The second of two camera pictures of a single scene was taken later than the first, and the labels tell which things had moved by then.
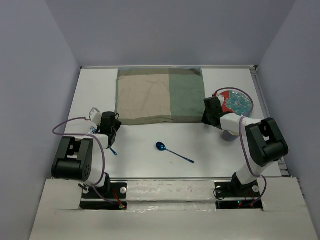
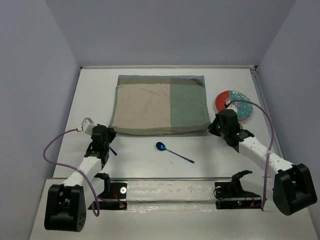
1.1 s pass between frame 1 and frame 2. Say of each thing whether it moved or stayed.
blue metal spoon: stayed
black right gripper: moved
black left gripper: moved
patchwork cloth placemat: moved
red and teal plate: stayed
